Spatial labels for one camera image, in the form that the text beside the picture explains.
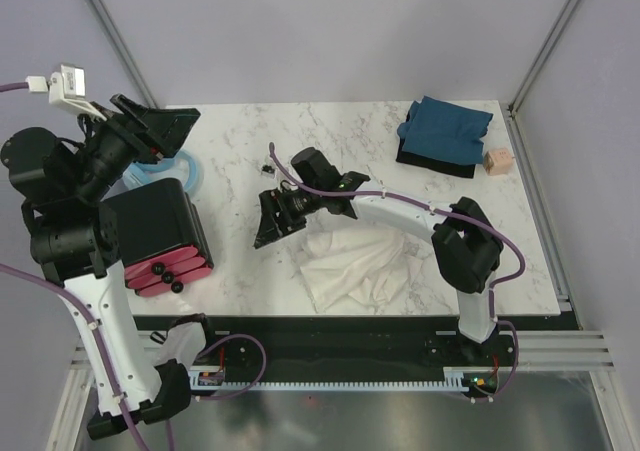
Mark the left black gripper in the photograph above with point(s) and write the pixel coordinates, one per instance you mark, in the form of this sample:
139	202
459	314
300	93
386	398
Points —
151	132

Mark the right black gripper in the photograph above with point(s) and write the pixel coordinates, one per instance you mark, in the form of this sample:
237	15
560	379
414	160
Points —
272	203

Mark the white t shirt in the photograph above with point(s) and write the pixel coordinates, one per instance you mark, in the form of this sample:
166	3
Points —
369	265

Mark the black pink drawer box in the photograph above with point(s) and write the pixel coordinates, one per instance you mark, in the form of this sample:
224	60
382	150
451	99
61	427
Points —
162	242

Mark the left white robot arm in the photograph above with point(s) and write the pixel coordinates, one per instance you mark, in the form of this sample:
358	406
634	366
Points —
73	238

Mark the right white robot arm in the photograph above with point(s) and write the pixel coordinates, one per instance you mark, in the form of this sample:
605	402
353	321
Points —
466	251

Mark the folded teal t shirt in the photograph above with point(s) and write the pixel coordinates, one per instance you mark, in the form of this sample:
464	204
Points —
444	132

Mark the small pink cube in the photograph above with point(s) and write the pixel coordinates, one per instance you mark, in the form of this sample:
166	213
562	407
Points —
498	161

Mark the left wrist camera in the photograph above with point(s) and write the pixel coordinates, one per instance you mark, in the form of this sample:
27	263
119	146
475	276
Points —
66	90

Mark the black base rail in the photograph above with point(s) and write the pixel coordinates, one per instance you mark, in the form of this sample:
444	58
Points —
372	347

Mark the white slotted cable duct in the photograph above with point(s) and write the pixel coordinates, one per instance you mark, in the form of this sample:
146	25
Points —
205	380

